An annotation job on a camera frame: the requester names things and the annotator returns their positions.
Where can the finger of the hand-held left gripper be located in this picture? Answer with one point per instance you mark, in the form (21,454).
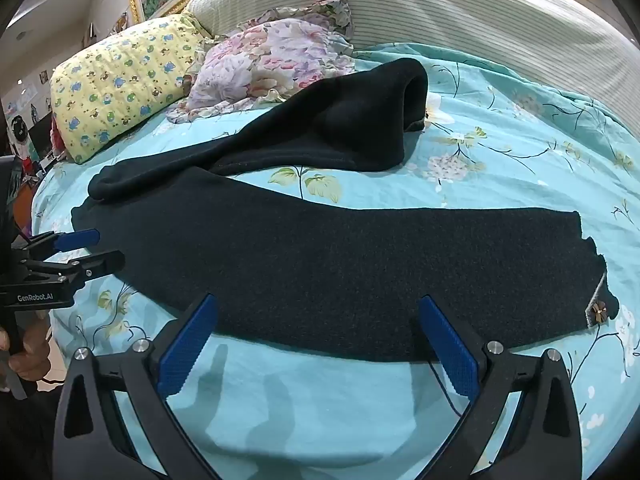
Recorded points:
(95,265)
(77,240)

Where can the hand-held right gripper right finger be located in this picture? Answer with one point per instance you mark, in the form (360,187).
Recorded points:
(447,345)

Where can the yellow patterned pillow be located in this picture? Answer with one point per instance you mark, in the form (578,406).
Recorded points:
(120,85)

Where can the person's left hand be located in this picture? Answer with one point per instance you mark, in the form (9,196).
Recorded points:
(36,352)

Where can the person's left forearm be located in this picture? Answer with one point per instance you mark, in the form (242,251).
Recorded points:
(22,440)

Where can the black pants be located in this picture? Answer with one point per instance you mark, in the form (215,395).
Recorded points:
(325,265)

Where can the pink floral pillow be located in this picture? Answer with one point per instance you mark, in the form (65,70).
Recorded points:
(265,60)

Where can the striped padded headboard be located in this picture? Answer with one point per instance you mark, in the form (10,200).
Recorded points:
(450,5)

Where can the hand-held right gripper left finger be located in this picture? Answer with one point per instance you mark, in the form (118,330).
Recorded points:
(187,347)

